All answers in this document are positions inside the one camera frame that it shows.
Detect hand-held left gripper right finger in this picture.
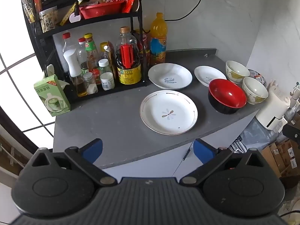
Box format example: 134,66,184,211
180,138,268,186

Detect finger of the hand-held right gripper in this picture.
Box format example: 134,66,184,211
282,124,300,144

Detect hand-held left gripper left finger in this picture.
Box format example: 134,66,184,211
31,138,117,186

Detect white bowl with yellow print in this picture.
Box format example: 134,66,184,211
225,60,251,84
242,77,269,105

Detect white plate with flower print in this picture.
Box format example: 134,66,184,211
140,90,198,135

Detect red and black bowl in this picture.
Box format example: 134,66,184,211
208,79,247,115

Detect small white plate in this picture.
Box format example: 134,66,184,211
194,66,227,87

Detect white plate with blue lettering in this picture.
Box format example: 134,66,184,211
148,63,193,90

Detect cardboard boxes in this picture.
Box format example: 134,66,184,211
260,138,300,179

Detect white cylindrical appliance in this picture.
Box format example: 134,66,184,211
255,85,291,130

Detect grey plastic bag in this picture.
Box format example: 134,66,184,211
239,117,282,150

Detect silver metal object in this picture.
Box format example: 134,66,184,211
231,137,247,154

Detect green tea box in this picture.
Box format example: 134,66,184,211
33,74,71,117

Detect trash bin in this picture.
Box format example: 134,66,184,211
248,69,266,86

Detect white pill bottle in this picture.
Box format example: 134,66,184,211
100,72,115,91

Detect small glass jar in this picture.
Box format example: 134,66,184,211
83,72,98,95

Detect large soy sauce bottle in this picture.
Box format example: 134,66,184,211
116,26,142,85

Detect white-capped clear jar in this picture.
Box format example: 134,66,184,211
98,59,113,75

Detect white tissue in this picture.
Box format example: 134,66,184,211
46,64,69,89

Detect window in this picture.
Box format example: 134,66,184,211
0,0,56,143

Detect brown bottle with white nozzle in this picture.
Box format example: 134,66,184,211
104,45,118,80

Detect small clear red-capped bottle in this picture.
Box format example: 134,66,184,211
77,37,89,74

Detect green-labelled sauce bottle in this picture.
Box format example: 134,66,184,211
84,33,101,85

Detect red drink can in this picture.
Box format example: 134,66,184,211
140,30,150,51
141,49,151,66

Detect tall clear red-capped bottle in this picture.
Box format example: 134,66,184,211
62,32,78,73

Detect black metal rack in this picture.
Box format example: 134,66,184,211
20,0,150,104

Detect orange juice bottle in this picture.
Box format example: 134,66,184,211
149,12,168,66

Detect labelled snack jar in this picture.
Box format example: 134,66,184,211
39,6,59,33

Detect long yellow packet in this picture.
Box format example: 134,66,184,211
60,3,79,26

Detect red plastic basket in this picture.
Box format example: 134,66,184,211
78,0,126,20

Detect red snack packet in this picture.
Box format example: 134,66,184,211
122,0,139,13

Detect hanging snack packets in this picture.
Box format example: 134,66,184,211
22,0,35,24

